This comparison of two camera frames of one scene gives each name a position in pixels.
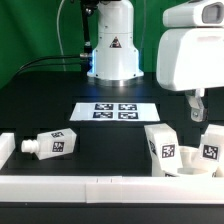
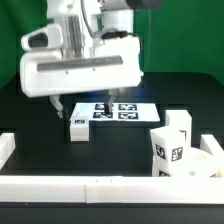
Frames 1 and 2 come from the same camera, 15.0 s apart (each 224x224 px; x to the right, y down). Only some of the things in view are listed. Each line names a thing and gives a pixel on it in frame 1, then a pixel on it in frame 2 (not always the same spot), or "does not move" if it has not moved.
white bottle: x=50 y=144 to x=79 y=126
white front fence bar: x=111 y=189 does not move
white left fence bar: x=7 y=146 does not move
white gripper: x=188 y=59 to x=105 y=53
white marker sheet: x=115 y=111 does not move
